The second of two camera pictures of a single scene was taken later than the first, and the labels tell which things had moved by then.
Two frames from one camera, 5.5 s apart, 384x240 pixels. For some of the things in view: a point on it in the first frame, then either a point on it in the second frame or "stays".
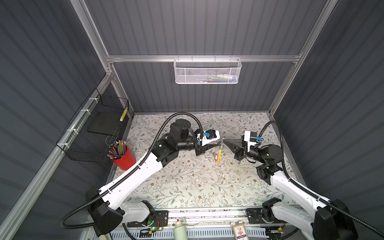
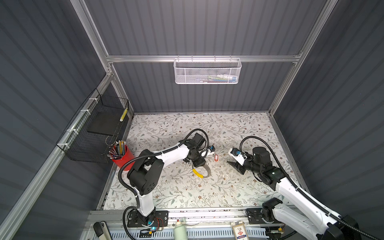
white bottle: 180,231 stays
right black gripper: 239,149 to 238,167
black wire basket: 88,138 stays
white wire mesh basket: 207,70 stays
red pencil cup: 126,162 stays
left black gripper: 201,150 to 201,162
